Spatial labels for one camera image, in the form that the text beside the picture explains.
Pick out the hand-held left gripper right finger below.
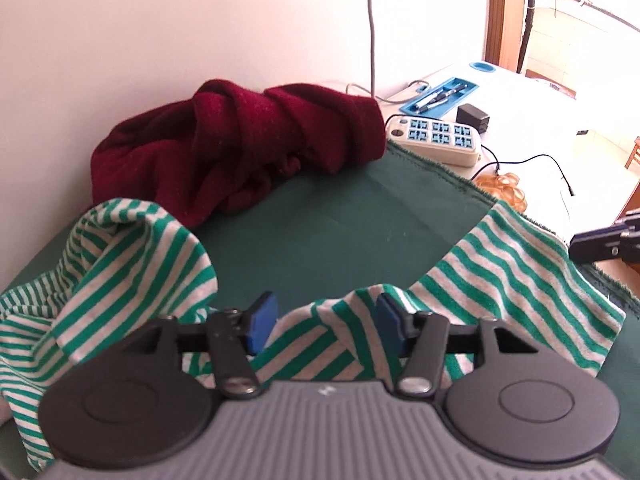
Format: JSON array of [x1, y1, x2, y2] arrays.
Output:
[[376, 292, 541, 398]]

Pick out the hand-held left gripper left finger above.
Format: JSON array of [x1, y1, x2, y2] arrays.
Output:
[[120, 290, 278, 401]]

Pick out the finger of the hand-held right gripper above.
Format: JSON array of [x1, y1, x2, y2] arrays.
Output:
[[569, 226, 628, 264]]

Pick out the green striped shirt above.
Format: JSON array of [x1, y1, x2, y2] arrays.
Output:
[[0, 197, 626, 473]]

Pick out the dark green table cover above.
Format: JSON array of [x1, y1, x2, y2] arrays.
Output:
[[0, 152, 640, 461]]

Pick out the orange rubber bands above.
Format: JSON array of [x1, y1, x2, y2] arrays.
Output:
[[472, 172, 528, 211]]

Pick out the white desk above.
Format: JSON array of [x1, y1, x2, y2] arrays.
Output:
[[375, 62, 640, 241]]

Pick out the black power adapter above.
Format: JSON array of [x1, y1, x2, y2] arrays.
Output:
[[457, 104, 492, 134]]

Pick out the dark red sweater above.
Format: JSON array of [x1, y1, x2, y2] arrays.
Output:
[[91, 79, 387, 228]]

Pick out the white power strip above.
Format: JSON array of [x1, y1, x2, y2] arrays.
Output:
[[385, 114, 482, 168]]

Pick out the blue pen tray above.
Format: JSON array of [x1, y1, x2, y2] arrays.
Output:
[[400, 77, 479, 116]]

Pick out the black pole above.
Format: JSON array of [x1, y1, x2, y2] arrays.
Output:
[[517, 0, 543, 76]]

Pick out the thin black cable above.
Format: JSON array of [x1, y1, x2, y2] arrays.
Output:
[[479, 144, 577, 196]]

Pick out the wooden door frame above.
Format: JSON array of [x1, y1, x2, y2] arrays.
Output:
[[482, 0, 526, 71]]

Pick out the grey wall cable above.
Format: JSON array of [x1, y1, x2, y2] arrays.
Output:
[[366, 0, 381, 98]]

